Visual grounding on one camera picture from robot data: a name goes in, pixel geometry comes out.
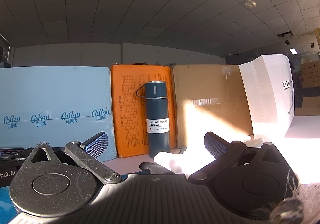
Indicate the large light blue box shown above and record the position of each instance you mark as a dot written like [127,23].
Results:
[57,105]

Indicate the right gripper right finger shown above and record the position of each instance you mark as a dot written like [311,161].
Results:
[226,156]

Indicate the dark blue vacuum bottle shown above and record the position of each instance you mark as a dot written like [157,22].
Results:
[157,116]

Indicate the white paper bag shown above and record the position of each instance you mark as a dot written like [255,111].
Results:
[270,94]

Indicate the blue printed table mat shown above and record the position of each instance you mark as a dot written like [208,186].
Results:
[7,208]

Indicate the smartphone with lit screen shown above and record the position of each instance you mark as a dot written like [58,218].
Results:
[15,154]

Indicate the brown cardboard box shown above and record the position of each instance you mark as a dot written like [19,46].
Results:
[210,98]

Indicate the orange cardboard box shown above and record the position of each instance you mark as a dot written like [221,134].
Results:
[129,112]

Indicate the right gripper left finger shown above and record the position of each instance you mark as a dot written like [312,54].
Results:
[86,154]

